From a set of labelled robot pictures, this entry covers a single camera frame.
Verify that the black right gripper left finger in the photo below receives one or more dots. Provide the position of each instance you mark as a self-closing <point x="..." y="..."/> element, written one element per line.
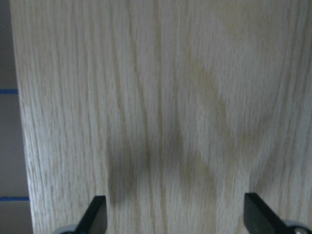
<point x="94" y="221"/>

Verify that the light wooden drawer cabinet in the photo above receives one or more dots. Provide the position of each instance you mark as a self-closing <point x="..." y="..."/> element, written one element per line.
<point x="173" y="109"/>

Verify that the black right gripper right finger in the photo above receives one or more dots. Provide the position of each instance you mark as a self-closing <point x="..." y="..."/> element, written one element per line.
<point x="259" y="218"/>

